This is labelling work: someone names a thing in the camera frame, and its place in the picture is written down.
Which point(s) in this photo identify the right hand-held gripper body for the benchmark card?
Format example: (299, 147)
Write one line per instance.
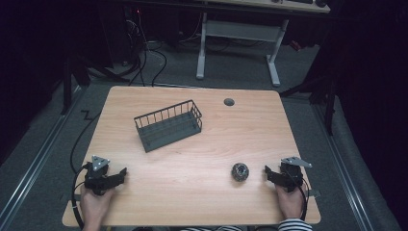
(290, 176)

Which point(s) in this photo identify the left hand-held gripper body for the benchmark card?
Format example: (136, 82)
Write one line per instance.
(96, 179)

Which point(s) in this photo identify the person's left hand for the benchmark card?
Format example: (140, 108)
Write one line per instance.
(93, 205)

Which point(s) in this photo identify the person's right hand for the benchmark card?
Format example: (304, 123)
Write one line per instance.
(291, 202)

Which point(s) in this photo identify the dark patterned ball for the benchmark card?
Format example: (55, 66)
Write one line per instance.
(240, 172)

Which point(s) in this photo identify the round grey table grommet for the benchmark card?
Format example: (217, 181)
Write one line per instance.
(229, 102)

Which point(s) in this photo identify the black metal stand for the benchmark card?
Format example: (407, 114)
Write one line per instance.
(66, 86)
(329, 106)

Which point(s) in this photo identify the person's striped shirt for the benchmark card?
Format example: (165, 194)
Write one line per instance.
(208, 228)

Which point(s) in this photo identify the black computer tower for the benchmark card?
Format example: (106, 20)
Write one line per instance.
(131, 32)

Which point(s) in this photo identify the white-framed desk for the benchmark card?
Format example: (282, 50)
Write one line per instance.
(240, 30)

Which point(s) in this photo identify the silver floor rail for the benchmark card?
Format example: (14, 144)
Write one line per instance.
(38, 160)
(343, 166)

